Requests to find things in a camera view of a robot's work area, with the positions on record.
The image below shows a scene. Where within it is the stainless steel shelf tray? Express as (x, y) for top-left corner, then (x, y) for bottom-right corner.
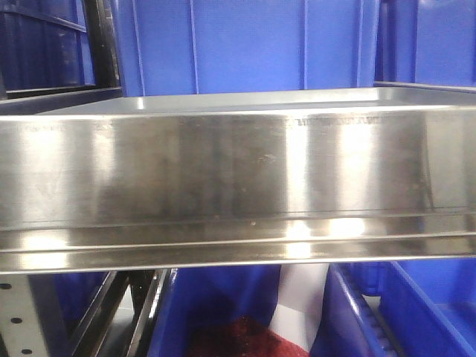
(1, 85), (475, 274)

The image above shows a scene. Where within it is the blue bin behind capacitor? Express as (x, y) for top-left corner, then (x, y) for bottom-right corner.
(111, 1), (380, 97)

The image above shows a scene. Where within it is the perforated grey shelf upright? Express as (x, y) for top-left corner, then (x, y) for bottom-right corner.
(1, 275), (49, 356)

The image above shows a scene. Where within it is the blue bin with red contents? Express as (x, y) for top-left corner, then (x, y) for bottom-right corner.
(147, 265), (321, 356)

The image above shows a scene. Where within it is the dark red material in bin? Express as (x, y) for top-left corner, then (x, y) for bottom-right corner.
(185, 316), (309, 357)

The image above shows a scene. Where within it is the blue bin lower right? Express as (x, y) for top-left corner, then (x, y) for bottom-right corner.
(310, 258), (475, 356)

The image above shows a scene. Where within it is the blue bin upper right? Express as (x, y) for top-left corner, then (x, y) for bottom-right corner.
(375, 1), (475, 87)

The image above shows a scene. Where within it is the dark blue bin upper left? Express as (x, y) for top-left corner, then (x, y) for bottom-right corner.
(1, 1), (94, 91)

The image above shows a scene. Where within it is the black shelf frame post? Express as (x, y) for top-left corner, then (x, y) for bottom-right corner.
(83, 0), (120, 89)

